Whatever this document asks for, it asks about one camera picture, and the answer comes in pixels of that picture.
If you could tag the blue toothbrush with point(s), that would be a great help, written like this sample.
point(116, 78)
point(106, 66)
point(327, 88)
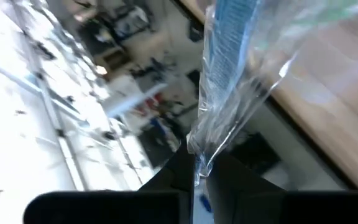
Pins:
point(225, 62)

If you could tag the green toothbrush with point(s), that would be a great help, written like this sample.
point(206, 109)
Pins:
point(337, 9)

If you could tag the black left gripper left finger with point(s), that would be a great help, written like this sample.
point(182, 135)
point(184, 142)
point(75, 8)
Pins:
point(120, 208)

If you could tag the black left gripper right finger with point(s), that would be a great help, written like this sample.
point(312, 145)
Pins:
point(259, 208)

